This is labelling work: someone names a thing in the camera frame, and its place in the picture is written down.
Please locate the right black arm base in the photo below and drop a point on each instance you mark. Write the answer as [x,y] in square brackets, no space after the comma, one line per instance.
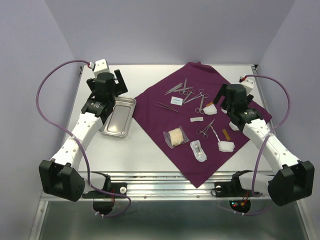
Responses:
[232,188]

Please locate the white gauze pad upper right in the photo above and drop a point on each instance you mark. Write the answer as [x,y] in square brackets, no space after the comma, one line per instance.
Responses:
[223,110]

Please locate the small steel scissors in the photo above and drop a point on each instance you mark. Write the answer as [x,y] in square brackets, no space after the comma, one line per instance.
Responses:
[191,91]

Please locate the small white gauze roll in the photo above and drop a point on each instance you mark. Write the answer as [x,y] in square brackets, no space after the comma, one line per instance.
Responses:
[196,119]

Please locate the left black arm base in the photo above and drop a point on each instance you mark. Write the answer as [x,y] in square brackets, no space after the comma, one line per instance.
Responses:
[102,181]

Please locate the white gauze pad centre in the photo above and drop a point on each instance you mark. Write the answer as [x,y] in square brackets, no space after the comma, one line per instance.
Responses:
[210,110]

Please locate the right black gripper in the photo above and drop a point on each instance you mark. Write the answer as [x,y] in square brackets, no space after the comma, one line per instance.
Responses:
[222,91]

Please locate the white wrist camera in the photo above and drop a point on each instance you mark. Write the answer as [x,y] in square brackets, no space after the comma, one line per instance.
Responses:
[101,66]
[248,83]

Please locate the purple surgical drape cloth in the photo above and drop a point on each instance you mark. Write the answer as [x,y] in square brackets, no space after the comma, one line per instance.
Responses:
[167,98]

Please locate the steel hemostat clamp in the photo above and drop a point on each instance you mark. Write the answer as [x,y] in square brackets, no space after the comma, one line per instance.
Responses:
[204,131]

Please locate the long steel forceps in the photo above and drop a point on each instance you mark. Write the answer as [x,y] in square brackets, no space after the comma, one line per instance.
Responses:
[200,94]

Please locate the clear suture packet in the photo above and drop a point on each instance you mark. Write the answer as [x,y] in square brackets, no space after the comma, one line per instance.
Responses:
[198,152]

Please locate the lower orange adhesive strip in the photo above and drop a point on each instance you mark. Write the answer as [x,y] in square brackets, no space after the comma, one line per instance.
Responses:
[227,136]

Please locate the white blue label packet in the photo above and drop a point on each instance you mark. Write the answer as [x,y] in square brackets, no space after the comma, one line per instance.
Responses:
[176,101]

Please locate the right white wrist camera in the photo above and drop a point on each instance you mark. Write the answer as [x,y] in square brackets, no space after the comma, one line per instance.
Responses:
[248,83]

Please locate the white gauze pad lower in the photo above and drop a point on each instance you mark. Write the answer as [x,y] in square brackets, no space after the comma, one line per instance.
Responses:
[226,146]

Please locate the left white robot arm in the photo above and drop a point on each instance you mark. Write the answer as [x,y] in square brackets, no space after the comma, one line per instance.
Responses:
[59,175]

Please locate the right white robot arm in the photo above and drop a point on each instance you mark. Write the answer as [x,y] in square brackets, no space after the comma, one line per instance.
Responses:
[292,178]

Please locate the straight steel scissors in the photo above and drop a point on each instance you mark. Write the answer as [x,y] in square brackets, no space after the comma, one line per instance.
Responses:
[184,86]

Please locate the thin steel tweezers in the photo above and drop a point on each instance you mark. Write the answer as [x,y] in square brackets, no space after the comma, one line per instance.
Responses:
[161,105]

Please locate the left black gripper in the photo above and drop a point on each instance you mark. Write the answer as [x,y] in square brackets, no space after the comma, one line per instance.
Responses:
[120,88]

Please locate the white gauze pad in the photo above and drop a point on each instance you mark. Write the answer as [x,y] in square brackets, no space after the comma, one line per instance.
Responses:
[210,110]
[233,127]
[226,146]
[223,110]

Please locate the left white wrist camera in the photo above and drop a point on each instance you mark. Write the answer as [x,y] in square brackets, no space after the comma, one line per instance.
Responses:
[101,66]

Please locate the bagged beige gloves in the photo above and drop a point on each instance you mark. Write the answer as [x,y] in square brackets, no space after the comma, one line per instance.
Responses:
[175,137]

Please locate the stainless steel instrument tray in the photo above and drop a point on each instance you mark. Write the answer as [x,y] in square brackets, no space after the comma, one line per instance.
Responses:
[118,123]

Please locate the steel bandage scissors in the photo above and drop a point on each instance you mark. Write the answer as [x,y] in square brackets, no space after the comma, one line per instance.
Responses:
[200,108]

